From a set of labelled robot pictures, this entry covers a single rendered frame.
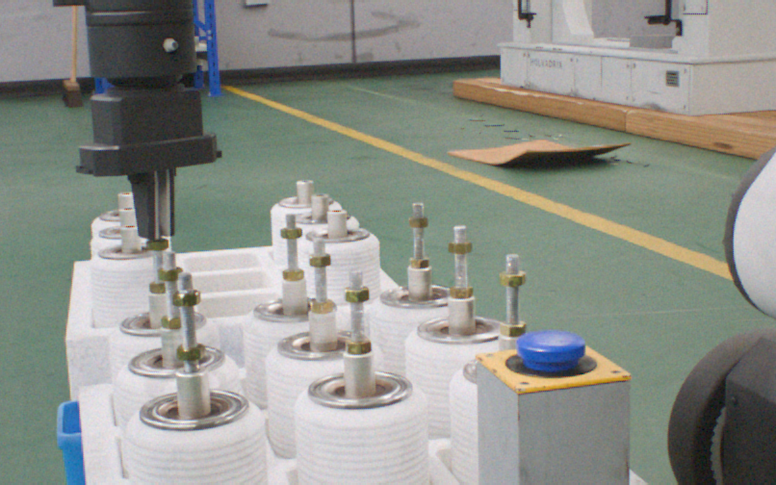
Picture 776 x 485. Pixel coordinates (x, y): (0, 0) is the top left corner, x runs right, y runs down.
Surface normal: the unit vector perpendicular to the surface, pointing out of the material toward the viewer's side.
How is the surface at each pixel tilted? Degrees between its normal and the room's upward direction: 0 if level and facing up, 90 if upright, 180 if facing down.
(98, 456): 0
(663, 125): 90
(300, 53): 90
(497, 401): 90
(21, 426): 0
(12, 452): 0
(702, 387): 55
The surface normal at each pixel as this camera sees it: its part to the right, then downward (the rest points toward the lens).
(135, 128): 0.66, 0.13
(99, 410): -0.04, -0.98
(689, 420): -0.91, -0.18
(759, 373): -0.70, -0.62
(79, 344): 0.22, 0.20
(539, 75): -0.95, 0.10
